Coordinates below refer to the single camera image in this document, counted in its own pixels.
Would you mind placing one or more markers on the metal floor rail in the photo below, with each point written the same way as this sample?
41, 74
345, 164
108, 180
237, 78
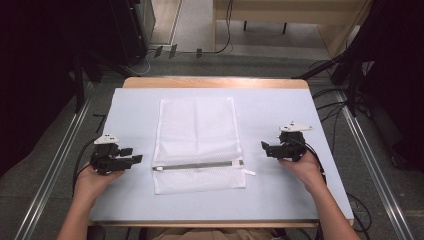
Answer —
53, 166
376, 173

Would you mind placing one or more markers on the black metal stand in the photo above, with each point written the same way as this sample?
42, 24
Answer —
350, 80
79, 86

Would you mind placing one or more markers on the person's beige clothing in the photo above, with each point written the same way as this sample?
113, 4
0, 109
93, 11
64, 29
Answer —
213, 234

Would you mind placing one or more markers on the light wooden bench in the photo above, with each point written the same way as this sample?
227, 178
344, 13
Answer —
290, 13

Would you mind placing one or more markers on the person's left hand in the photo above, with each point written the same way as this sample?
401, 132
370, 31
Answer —
91, 182

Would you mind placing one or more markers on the person's right hand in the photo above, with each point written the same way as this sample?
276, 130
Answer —
305, 170

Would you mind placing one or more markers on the wooden table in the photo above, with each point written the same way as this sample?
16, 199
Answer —
213, 82

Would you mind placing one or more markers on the black curtain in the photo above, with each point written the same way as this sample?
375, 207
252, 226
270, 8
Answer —
396, 66
33, 83

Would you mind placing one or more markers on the pale blue table mat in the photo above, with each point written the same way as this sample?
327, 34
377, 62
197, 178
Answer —
266, 186

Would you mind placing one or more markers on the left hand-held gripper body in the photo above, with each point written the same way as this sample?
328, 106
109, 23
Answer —
106, 160

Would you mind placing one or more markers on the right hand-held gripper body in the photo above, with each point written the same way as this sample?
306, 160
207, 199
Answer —
292, 146

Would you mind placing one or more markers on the white mesh laundry bag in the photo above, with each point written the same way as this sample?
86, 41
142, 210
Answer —
198, 133

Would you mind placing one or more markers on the black cabinet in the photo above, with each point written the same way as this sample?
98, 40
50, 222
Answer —
133, 30

